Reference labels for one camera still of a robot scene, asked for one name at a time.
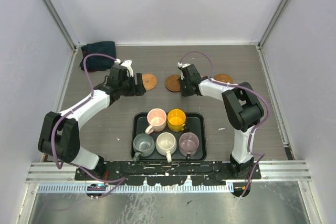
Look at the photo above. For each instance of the pink ceramic mug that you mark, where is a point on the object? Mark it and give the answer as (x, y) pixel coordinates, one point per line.
(157, 121)

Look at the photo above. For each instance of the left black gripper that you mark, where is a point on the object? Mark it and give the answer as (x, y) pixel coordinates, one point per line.
(138, 89)

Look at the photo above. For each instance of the yellow glass mug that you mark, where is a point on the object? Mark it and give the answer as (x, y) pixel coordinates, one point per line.
(176, 121)

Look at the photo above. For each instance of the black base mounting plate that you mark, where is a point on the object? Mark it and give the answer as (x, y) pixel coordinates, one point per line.
(207, 173)

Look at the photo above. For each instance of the cream ceramic mug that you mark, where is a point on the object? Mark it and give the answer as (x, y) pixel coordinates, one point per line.
(166, 145)

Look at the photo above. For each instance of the black plastic tray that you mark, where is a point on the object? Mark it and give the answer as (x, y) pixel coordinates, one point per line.
(195, 124)

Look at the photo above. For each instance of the brown wooden coaster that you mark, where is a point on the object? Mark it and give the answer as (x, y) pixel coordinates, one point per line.
(223, 78)
(172, 83)

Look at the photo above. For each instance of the grey ceramic mug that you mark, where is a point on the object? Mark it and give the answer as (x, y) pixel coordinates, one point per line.
(143, 146)

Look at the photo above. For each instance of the woven cork coaster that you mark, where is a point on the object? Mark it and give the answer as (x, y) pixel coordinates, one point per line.
(149, 81)

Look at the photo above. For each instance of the dark blue folded cloth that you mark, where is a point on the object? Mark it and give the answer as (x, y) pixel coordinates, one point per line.
(98, 63)

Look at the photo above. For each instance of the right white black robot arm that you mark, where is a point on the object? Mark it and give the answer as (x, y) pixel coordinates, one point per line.
(242, 106)

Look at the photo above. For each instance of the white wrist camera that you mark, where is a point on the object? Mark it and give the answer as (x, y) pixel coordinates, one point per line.
(183, 67)
(127, 64)

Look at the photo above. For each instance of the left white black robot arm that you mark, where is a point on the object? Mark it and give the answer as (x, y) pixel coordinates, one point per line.
(60, 135)

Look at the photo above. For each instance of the grey slotted cable duct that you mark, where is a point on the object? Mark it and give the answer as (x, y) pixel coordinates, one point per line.
(97, 188)

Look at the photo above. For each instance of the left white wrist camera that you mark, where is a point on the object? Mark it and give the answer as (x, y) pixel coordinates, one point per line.
(127, 64)

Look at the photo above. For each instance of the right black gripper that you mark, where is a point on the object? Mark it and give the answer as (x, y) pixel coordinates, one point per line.
(184, 93)

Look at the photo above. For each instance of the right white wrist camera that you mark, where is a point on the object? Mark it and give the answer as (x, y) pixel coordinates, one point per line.
(183, 67)

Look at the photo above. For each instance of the purple ceramic mug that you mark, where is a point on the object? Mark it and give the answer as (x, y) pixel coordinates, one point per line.
(188, 144)

